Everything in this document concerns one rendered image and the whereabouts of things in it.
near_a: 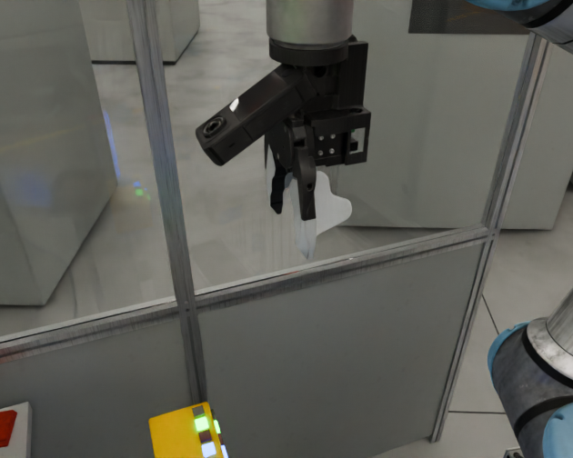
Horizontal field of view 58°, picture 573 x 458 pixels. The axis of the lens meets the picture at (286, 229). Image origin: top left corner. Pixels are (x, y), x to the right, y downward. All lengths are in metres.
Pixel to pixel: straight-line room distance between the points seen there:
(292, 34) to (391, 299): 1.10
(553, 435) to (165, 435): 0.55
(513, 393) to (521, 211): 2.55
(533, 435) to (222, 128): 0.54
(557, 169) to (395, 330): 1.88
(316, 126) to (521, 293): 2.55
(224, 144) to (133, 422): 1.09
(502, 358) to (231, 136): 0.53
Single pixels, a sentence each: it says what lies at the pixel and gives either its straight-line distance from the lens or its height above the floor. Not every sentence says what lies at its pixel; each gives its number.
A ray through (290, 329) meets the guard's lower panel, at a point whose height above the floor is 0.82.
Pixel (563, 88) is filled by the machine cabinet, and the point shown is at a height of 0.91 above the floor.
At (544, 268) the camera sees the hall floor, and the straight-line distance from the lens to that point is 3.19.
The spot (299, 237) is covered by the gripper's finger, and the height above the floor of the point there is 1.50.
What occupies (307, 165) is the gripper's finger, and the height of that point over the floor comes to 1.58.
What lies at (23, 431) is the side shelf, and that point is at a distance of 1.25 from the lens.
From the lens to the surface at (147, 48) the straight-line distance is 0.93.
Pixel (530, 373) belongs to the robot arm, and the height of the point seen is 1.26.
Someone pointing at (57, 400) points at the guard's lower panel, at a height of 0.80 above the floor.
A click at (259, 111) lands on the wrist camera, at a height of 1.63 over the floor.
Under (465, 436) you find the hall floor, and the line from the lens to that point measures 2.26.
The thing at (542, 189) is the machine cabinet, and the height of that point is 0.33.
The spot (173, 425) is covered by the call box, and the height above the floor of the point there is 1.07.
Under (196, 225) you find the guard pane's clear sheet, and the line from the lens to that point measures 1.10.
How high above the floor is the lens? 1.80
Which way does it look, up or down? 35 degrees down
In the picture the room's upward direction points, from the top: straight up
